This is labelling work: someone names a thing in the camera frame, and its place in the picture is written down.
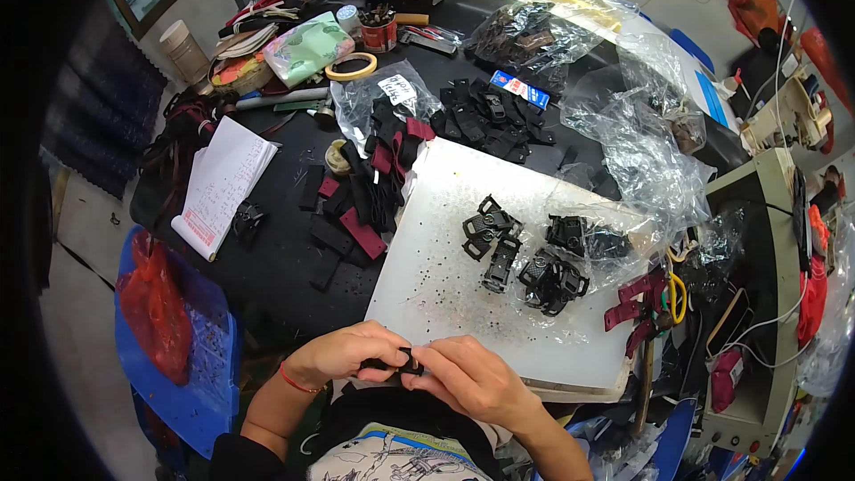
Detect basket of cloth scraps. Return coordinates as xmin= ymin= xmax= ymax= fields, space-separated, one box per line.
xmin=208 ymin=22 xmax=280 ymax=98

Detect person's right hand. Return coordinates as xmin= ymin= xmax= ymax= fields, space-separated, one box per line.
xmin=400 ymin=335 xmax=543 ymax=434

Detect packaged tool set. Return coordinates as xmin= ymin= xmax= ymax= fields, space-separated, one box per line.
xmin=398 ymin=23 xmax=463 ymax=58

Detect heap of dark leather straps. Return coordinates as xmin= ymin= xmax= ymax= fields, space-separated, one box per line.
xmin=132 ymin=89 xmax=236 ymax=229

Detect red plastic bag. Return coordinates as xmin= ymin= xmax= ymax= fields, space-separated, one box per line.
xmin=116 ymin=230 xmax=195 ymax=387

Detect labelled plastic bag of straps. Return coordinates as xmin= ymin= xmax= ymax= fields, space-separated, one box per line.
xmin=330 ymin=60 xmax=443 ymax=156

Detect maroon strap pieces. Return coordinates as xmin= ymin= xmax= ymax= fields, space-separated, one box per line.
xmin=604 ymin=270 xmax=670 ymax=359

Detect yellow handled scissors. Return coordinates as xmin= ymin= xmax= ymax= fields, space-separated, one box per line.
xmin=663 ymin=249 xmax=689 ymax=326

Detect metal hammer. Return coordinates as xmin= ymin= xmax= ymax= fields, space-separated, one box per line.
xmin=234 ymin=86 xmax=337 ymax=129

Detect red can of tools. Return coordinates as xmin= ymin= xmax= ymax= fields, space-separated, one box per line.
xmin=359 ymin=4 xmax=399 ymax=54

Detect white written notebook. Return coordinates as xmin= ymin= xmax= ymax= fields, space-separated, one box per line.
xmin=171 ymin=115 xmax=280 ymax=262

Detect plastic bag of dark parts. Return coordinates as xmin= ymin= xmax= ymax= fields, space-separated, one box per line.
xmin=463 ymin=0 xmax=642 ymax=76

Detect heap of black and maroon straps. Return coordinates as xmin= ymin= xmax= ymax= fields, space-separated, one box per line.
xmin=299 ymin=117 xmax=436 ymax=293

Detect small cream tape roll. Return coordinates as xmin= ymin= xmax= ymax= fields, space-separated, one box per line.
xmin=325 ymin=139 xmax=352 ymax=176

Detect white sewing machine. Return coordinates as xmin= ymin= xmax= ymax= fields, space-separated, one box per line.
xmin=737 ymin=67 xmax=836 ymax=156

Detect pile of black plastic buckles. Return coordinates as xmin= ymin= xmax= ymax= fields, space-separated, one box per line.
xmin=460 ymin=194 xmax=632 ymax=319

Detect black strap with buckle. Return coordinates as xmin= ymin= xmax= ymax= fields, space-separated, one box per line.
xmin=359 ymin=346 xmax=426 ymax=378

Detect white cable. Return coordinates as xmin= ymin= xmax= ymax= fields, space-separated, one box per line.
xmin=720 ymin=277 xmax=814 ymax=370

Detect red string bracelet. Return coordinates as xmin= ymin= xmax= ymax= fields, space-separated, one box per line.
xmin=278 ymin=361 xmax=326 ymax=395

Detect beige masking tape roll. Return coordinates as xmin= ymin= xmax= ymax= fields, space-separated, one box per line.
xmin=325 ymin=52 xmax=379 ymax=83

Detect black smartphone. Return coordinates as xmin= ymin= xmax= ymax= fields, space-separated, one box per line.
xmin=705 ymin=286 xmax=756 ymax=359

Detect person's left hand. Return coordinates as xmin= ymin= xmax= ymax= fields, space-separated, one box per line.
xmin=287 ymin=320 xmax=413 ymax=391

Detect beige machine cabinet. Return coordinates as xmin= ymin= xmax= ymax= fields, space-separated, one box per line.
xmin=693 ymin=147 xmax=804 ymax=461

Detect white plastic cutting board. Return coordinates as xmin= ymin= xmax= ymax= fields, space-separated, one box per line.
xmin=364 ymin=137 xmax=664 ymax=403

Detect large clear plastic bag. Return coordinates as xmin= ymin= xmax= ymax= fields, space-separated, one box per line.
xmin=560 ymin=32 xmax=717 ymax=248

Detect pile of black strap pieces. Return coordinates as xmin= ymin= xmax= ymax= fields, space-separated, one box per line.
xmin=430 ymin=77 xmax=558 ymax=166

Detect heap of red bags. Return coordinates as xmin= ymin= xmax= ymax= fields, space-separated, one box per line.
xmin=660 ymin=0 xmax=855 ymax=118

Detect green floral tissue pack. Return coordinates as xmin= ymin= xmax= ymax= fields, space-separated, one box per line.
xmin=262 ymin=11 xmax=357 ymax=90

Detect blue and white packet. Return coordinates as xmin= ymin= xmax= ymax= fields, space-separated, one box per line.
xmin=489 ymin=69 xmax=551 ymax=110

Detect person's body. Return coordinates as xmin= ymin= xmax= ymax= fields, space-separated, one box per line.
xmin=209 ymin=384 xmax=512 ymax=481

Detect single black buckle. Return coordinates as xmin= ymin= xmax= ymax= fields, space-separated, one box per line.
xmin=232 ymin=200 xmax=269 ymax=245

